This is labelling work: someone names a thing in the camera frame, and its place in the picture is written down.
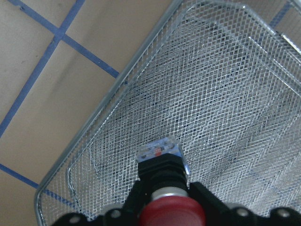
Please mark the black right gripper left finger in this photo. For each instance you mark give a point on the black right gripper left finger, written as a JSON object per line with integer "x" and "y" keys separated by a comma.
{"x": 127, "y": 215}

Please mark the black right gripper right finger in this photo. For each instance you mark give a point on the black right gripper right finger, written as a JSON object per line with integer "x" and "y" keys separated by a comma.
{"x": 218, "y": 213}

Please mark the red emergency stop button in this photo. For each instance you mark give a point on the red emergency stop button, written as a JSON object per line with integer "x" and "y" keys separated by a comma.
{"x": 163, "y": 168}

